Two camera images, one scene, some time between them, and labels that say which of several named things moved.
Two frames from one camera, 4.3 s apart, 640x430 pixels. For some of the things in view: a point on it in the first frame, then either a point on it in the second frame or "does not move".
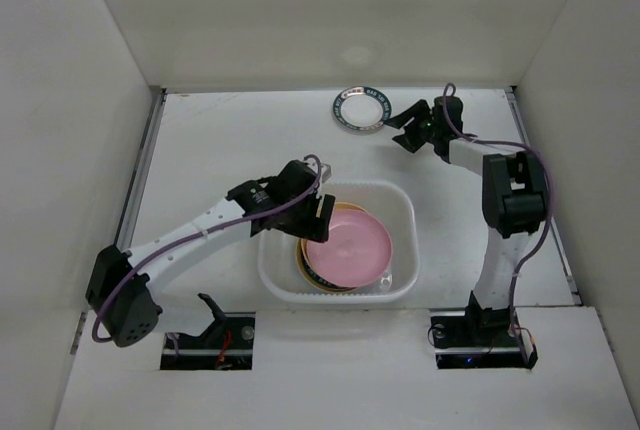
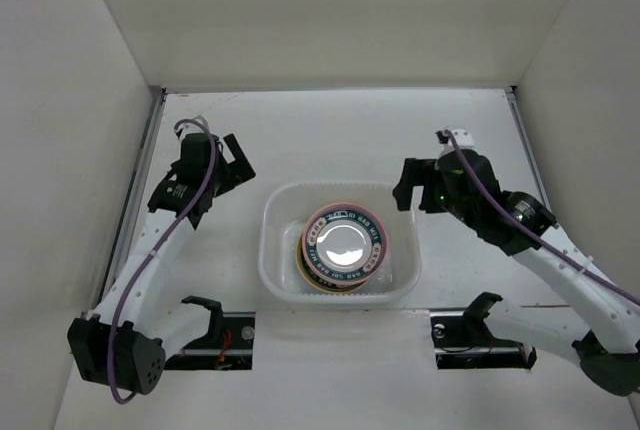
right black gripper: (417, 125) to (423, 186)
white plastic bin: (280, 278) does not move
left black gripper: (316, 228) to (235, 173)
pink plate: (357, 253) does not move
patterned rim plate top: (361, 108) to (344, 244)
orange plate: (312, 276) does not move
